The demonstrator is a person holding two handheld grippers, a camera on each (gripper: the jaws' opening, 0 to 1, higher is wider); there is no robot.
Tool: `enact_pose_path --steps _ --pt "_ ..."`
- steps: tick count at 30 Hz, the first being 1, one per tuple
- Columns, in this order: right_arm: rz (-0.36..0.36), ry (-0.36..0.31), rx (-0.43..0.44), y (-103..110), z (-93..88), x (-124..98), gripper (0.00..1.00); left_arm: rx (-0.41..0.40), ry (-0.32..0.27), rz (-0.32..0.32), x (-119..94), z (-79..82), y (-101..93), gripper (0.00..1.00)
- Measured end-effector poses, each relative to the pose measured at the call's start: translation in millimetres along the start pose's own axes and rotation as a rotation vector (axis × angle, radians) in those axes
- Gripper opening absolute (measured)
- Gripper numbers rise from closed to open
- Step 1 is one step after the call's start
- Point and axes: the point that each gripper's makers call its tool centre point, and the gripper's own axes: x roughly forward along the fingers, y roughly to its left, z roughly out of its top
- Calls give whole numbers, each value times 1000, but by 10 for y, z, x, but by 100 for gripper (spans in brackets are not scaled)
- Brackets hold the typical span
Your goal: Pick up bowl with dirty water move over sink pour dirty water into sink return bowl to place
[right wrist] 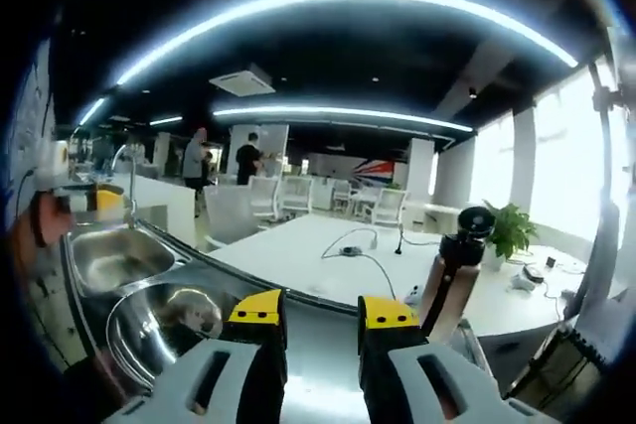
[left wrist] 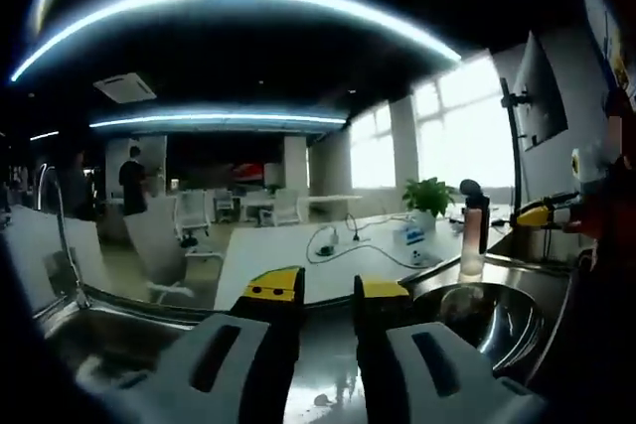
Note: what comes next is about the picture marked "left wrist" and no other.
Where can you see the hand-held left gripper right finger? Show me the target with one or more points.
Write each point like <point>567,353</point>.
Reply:
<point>447,384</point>

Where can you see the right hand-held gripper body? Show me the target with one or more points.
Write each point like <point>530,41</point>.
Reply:
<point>591,171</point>

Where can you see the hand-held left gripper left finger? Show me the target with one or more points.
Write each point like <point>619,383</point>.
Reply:
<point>184,374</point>

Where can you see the stainless steel sink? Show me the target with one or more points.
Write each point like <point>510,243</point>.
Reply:
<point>114,339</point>

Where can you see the stainless steel bowl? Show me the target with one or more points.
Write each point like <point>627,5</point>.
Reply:
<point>502,315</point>

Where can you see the clear black-capped water bottle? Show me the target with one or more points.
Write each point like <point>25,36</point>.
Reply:
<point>473,240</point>

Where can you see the chrome sink faucet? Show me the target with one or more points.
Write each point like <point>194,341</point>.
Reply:
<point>63,240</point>

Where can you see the mounted flat monitor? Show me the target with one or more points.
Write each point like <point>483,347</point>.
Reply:
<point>541,96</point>

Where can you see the green potted plant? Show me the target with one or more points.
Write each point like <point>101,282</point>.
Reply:
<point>428,195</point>

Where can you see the large white mesh chair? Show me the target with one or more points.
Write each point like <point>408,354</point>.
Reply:
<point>159,255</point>

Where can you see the blue white box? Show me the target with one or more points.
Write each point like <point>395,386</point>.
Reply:
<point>410,236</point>

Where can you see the long white table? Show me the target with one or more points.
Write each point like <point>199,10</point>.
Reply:
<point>268,265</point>

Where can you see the person's dark clothing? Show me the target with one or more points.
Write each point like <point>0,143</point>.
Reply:
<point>591,344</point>

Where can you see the white office chair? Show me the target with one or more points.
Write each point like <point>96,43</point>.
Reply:
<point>285,206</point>
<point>223,203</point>
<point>193,210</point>

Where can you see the white low partition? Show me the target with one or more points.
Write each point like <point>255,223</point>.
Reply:
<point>35,255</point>

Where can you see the short ceiling light strip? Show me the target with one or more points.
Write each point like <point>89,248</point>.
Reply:
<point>218,119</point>

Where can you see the ceiling air conditioner unit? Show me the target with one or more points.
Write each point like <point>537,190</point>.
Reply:
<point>124,88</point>

